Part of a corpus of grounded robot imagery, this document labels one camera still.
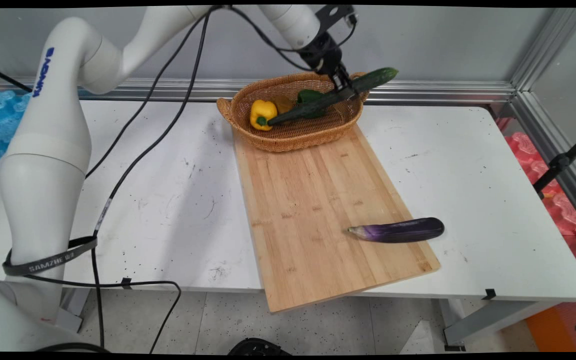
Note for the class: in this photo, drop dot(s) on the blue foam mat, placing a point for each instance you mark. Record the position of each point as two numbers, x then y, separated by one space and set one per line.
0 120

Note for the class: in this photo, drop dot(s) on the bamboo cutting board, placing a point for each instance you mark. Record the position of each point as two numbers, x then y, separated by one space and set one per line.
318 210

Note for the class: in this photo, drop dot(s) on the long dark green cucumber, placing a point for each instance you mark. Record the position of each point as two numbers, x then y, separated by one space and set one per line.
378 78

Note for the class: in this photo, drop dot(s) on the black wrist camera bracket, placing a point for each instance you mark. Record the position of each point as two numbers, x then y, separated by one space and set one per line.
337 13

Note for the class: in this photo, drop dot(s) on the black tape clip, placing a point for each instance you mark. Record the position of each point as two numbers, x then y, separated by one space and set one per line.
489 294
126 283

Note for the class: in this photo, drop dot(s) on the green bell pepper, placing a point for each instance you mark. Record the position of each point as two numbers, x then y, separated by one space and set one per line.
308 96

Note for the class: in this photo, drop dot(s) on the grey table leg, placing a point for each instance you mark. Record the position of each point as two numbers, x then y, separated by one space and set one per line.
493 320

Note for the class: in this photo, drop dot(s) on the brown potato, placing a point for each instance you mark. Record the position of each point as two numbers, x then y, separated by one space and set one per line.
283 103

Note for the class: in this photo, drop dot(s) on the black tripod stand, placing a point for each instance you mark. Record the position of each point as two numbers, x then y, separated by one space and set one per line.
560 162

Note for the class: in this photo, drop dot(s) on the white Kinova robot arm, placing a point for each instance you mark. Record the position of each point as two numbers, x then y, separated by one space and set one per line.
48 150

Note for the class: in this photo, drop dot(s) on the black round floor object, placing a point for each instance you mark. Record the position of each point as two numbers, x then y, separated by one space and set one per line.
258 347

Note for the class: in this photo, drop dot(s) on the aluminium frame corner post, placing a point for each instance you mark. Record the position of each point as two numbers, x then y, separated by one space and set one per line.
543 55

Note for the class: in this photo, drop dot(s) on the woven wicker basket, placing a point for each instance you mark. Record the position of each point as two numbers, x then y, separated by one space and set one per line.
298 137

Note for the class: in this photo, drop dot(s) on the yellow bell pepper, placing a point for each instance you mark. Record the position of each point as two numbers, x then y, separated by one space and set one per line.
263 114

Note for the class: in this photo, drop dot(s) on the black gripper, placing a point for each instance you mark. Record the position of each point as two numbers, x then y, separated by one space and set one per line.
324 54

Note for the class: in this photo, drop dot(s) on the purple eggplant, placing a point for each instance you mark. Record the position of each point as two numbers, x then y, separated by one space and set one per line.
403 230

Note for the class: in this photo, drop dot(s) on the red foam mat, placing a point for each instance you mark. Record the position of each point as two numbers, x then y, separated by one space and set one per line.
563 205

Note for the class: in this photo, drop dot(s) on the aluminium frame rail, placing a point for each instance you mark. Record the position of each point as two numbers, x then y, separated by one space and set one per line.
418 91

